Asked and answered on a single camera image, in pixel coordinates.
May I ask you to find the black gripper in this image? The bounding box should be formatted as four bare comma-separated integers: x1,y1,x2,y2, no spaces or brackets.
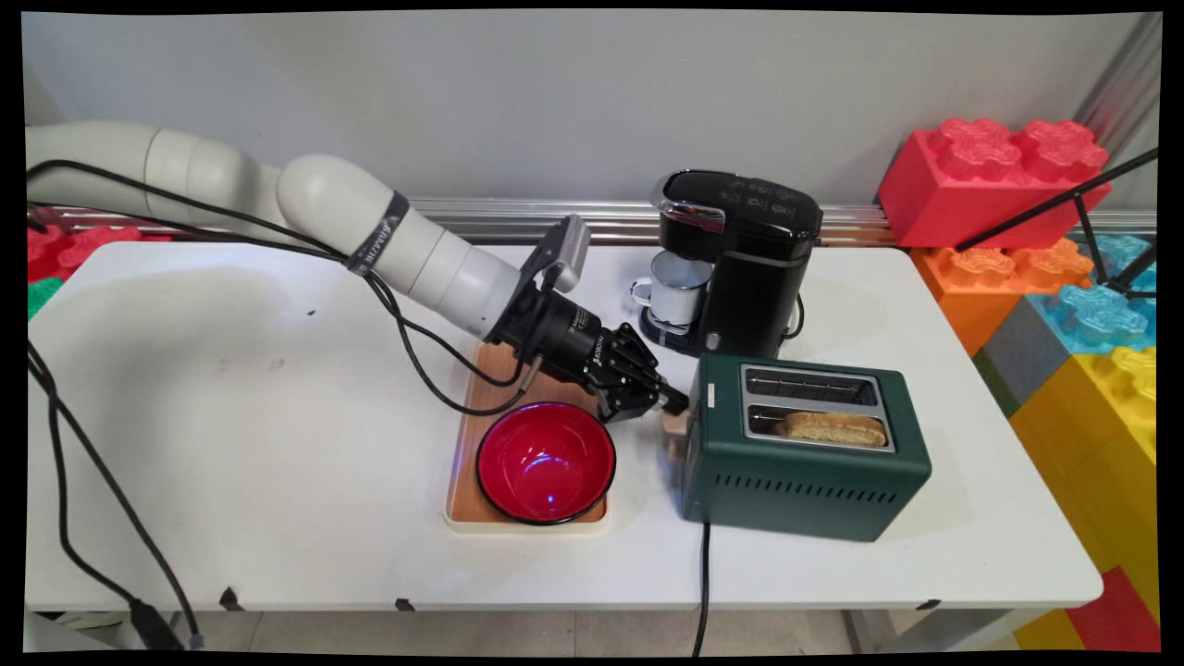
487,289,691,426

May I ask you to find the beige toaster lever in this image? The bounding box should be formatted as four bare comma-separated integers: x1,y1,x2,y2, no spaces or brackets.
660,410,697,464

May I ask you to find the white enamel mug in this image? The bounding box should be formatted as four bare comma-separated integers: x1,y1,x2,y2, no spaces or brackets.
632,252,716,327

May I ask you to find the red bowl with black rim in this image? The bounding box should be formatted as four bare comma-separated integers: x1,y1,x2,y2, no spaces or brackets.
475,401,618,526

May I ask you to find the wooden tray with cream rim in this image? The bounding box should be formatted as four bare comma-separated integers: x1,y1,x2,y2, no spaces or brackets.
444,340,614,537

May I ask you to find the black coffee machine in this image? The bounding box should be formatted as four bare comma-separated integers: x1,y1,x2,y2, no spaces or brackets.
638,169,824,361

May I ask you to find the green two-slot toaster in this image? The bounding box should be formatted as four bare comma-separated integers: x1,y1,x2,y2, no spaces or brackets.
682,353,933,543

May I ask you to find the slice of toast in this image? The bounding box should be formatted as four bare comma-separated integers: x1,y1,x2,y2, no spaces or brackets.
775,411,890,450

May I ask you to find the big orange toy brick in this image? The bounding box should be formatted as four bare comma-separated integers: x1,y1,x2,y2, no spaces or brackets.
910,240,1095,358

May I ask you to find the big red toy brick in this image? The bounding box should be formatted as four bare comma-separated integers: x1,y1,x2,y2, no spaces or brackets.
877,117,1113,252

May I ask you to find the big grey toy brick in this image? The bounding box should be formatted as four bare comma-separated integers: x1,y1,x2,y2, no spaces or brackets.
980,298,1074,409

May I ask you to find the black tripod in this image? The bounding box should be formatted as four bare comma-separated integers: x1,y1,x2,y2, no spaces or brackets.
953,148,1160,302

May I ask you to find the big yellow toy brick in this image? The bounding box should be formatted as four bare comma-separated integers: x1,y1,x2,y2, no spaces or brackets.
1007,347,1160,623

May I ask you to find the big blue toy brick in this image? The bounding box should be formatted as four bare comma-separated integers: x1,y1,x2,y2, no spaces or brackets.
1025,235,1158,358

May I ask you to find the small red toy brick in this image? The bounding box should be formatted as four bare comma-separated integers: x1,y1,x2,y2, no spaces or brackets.
27,224,174,284

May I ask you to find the small green toy brick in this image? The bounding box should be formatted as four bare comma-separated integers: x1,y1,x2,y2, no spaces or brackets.
27,277,65,321

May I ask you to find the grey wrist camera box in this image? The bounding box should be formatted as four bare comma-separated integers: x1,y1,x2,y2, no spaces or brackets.
519,215,592,296

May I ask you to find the black cable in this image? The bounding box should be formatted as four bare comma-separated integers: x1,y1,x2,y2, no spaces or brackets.
26,197,547,650
26,159,545,650

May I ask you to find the black toaster power cord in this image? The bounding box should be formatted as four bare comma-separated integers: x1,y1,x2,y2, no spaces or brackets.
691,523,714,659

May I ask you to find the aluminium wall rail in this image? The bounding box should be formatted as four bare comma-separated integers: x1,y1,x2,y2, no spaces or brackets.
37,194,1158,248

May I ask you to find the aluminium corner post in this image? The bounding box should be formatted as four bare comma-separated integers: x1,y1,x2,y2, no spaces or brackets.
1071,13,1163,169

